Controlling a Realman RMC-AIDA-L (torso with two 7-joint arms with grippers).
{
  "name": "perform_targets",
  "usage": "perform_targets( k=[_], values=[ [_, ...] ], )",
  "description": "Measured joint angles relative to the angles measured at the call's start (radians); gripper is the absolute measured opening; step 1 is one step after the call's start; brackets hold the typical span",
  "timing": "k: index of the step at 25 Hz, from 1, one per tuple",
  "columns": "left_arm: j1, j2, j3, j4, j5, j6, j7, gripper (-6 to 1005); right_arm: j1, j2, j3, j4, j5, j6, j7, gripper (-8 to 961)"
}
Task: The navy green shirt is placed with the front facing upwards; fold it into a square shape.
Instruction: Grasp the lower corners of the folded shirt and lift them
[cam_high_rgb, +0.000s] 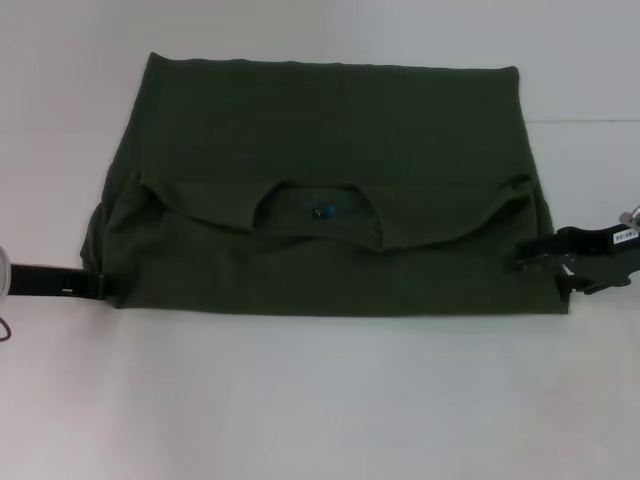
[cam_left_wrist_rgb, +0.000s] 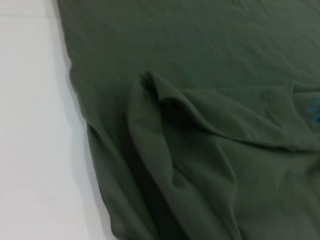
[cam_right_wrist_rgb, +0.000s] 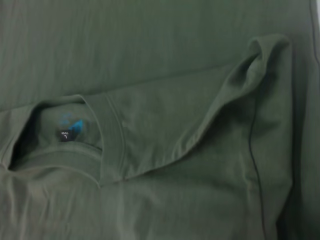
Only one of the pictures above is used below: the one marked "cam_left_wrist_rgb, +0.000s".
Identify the dark green FREE! t-shirt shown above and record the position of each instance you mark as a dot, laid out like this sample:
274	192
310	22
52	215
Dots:
200	120

